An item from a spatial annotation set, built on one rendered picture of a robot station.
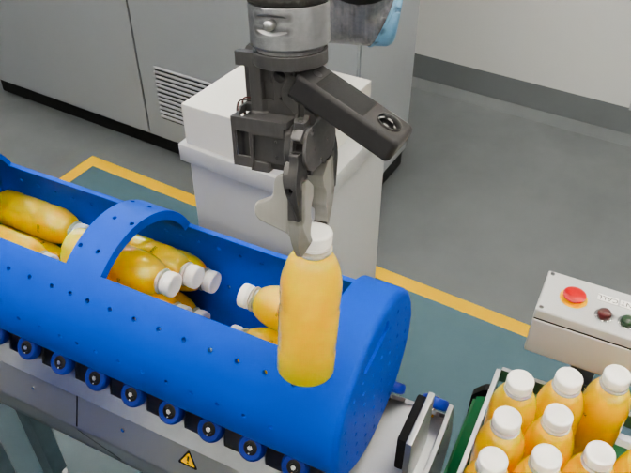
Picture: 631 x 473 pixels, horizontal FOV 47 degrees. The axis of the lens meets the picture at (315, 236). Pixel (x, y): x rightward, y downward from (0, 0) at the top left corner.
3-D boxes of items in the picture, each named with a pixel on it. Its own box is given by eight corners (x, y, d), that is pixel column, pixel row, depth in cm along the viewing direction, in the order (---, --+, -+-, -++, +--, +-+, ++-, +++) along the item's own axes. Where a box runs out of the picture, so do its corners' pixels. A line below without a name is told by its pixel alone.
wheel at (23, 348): (26, 329, 127) (18, 330, 125) (46, 338, 126) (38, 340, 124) (20, 353, 128) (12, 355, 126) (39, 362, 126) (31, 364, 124)
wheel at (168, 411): (166, 390, 117) (160, 393, 115) (190, 401, 116) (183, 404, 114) (160, 417, 118) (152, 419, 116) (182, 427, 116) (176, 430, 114)
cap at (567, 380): (572, 399, 103) (575, 391, 102) (547, 384, 105) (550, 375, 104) (586, 384, 105) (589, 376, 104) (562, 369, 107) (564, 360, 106)
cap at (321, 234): (330, 234, 79) (331, 220, 78) (333, 253, 76) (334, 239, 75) (295, 233, 79) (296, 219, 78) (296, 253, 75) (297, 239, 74)
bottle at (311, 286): (331, 350, 90) (344, 224, 80) (336, 390, 85) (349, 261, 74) (275, 349, 90) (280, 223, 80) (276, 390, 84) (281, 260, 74)
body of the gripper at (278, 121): (269, 144, 78) (262, 33, 72) (341, 156, 75) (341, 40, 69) (233, 172, 72) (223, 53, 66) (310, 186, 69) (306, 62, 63)
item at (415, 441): (412, 434, 116) (420, 388, 108) (426, 441, 115) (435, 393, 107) (390, 486, 110) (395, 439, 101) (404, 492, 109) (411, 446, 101)
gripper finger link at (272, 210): (261, 247, 78) (264, 163, 74) (311, 257, 75) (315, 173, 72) (247, 256, 75) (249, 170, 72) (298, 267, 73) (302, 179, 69)
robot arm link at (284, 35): (342, -6, 67) (304, 13, 60) (343, 43, 69) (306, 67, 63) (270, -11, 70) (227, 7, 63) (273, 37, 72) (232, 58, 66)
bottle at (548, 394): (548, 481, 113) (577, 411, 101) (510, 453, 117) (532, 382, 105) (572, 454, 117) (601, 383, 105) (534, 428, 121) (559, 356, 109)
